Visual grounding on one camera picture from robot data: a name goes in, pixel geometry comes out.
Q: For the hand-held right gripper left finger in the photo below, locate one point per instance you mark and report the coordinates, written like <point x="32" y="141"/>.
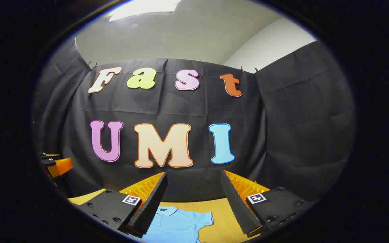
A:
<point x="149" y="206"/>

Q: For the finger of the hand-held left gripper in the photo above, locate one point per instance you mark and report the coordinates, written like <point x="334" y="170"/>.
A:
<point x="62" y="166"/>
<point x="51" y="156"/>

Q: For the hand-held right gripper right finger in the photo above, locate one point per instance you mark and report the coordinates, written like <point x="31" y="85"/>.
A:
<point x="238" y="206"/>

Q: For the light blue T-shirt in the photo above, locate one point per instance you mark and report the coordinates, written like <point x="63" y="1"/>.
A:
<point x="176" y="226"/>

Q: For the black backdrop cloth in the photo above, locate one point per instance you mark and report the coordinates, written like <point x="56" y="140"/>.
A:
<point x="282" y="135"/>

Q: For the ceiling light panel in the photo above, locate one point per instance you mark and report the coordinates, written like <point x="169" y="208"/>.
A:
<point x="140" y="8"/>

